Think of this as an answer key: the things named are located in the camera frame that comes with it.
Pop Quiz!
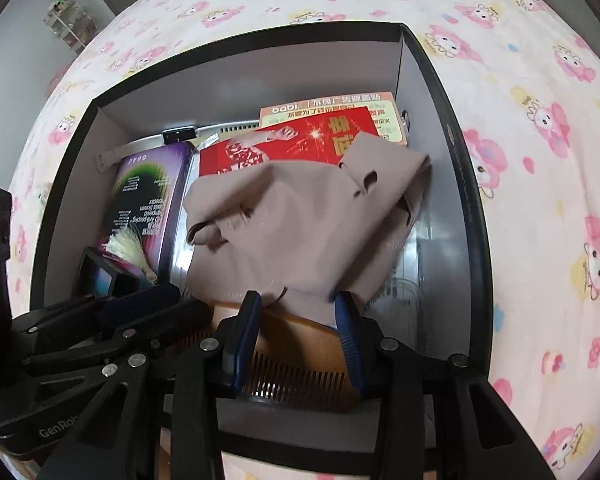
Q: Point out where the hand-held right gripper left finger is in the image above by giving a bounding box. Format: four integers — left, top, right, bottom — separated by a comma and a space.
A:
40, 290, 263, 480

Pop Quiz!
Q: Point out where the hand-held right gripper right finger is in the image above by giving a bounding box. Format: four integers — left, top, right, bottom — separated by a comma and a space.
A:
332, 290, 557, 480

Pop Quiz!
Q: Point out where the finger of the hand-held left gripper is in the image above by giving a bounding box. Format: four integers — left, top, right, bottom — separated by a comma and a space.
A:
12, 282, 182, 357
22, 299, 216, 378

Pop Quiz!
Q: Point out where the wooden comb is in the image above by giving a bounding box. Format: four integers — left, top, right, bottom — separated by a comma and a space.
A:
172, 302, 363, 411

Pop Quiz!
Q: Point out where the white fluffy tassel charm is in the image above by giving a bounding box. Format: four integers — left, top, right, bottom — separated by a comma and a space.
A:
102, 227, 158, 286

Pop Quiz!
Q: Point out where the beige cloth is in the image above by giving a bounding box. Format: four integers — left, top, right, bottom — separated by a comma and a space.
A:
185, 131, 433, 331

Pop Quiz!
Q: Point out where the white smartwatch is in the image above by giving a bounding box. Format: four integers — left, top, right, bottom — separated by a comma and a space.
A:
94, 126, 198, 173

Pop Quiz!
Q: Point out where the black cardboard box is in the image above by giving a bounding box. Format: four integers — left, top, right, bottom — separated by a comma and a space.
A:
30, 21, 495, 477

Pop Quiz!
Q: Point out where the clear cartoon phone case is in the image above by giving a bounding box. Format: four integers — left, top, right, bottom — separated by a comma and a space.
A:
375, 220, 436, 361

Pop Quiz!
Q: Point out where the purple screen protector box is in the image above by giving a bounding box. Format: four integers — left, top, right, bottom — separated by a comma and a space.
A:
99, 141, 193, 286

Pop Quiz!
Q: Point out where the red printed card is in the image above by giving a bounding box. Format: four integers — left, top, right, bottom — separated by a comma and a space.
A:
199, 106, 381, 178

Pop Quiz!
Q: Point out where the white shelf rack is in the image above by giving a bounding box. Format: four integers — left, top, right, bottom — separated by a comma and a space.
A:
42, 0, 98, 53

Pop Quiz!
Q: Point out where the orange sticker sheet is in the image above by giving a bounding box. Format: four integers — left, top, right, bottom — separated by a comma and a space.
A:
259, 91, 410, 148

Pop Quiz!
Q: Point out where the pink printed blanket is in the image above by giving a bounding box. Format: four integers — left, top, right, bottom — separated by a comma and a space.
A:
5, 0, 600, 480

